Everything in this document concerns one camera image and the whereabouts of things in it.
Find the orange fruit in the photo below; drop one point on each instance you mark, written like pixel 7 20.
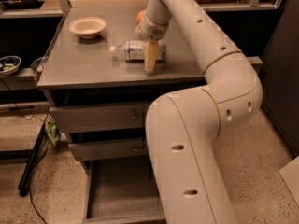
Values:
pixel 139 17

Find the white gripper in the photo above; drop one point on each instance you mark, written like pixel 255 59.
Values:
pixel 151 30

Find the clear plastic container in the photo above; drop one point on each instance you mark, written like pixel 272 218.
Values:
pixel 38 65

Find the grey drawer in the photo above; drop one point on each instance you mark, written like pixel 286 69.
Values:
pixel 122 191
pixel 105 117
pixel 110 149

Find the white paper bowl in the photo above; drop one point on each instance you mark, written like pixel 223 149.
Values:
pixel 87 27

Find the grey side shelf bar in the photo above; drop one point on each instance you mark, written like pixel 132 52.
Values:
pixel 256 63

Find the bottom grey drawer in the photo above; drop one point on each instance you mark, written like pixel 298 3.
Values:
pixel 122 191

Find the grey drawer cabinet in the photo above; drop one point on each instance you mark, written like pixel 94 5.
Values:
pixel 82 71

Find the green power strip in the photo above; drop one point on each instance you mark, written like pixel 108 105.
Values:
pixel 52 132

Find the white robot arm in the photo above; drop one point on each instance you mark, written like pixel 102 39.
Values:
pixel 181 125

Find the top grey drawer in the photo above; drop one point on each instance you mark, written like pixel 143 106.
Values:
pixel 105 117

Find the blue patterned bowl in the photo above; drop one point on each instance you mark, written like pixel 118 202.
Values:
pixel 9 65

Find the middle grey drawer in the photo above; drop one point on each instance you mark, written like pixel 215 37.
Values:
pixel 110 149

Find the clear plastic water bottle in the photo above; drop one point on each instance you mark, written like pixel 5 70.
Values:
pixel 133 50

